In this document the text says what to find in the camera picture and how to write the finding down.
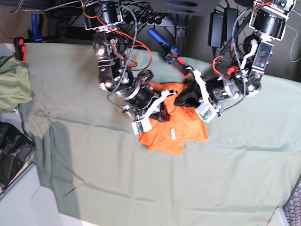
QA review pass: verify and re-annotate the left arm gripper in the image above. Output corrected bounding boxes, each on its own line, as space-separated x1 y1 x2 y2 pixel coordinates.
174 67 247 113

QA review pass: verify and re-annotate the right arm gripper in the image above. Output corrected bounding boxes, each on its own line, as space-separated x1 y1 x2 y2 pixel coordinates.
117 82 170 122

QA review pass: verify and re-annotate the orange T-shirt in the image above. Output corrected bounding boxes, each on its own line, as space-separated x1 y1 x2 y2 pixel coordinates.
139 95 208 155

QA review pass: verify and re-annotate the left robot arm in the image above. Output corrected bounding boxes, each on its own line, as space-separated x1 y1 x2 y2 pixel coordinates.
174 0 296 114

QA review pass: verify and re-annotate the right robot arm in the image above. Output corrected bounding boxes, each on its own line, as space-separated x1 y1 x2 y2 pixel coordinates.
82 0 169 122

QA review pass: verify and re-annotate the blue clamp at centre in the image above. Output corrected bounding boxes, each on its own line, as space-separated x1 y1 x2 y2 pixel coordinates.
146 28 194 78

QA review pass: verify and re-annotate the blue clamp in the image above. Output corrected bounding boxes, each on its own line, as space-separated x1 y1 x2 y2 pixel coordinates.
13 14 58 63
146 28 194 78

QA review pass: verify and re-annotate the black power brick pair left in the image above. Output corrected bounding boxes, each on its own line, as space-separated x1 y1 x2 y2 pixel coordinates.
208 12 223 48

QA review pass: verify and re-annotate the black power brick pair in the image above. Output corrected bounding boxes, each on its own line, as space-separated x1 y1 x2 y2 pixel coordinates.
208 12 223 48
224 8 238 42

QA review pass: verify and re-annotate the green table cloth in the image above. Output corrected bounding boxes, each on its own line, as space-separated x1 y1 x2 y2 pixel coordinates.
19 43 301 226

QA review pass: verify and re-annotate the black power brick pair right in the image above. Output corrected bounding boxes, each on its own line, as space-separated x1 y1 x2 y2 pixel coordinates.
224 8 238 42

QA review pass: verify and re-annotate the olive green garment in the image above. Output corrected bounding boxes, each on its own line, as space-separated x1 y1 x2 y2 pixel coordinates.
0 56 32 113

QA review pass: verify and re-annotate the black plastic bag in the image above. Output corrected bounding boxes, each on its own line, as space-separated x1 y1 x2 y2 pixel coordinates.
0 122 35 191

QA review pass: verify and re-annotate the blue clamp at left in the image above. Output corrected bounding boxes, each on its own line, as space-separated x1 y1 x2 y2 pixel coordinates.
13 14 58 63

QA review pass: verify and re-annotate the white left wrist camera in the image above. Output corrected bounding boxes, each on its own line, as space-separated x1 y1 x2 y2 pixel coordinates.
195 103 217 123

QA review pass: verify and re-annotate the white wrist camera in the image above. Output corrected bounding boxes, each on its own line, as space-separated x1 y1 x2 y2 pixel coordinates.
195 103 217 123
131 118 152 135

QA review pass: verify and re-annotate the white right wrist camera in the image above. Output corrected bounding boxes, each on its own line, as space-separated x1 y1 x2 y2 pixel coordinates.
131 118 152 135

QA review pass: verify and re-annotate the aluminium frame post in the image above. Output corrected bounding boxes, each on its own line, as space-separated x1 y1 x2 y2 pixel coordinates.
172 14 191 56

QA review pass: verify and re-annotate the white cable on carpet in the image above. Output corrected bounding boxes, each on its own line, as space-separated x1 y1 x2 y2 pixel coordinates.
284 21 301 63

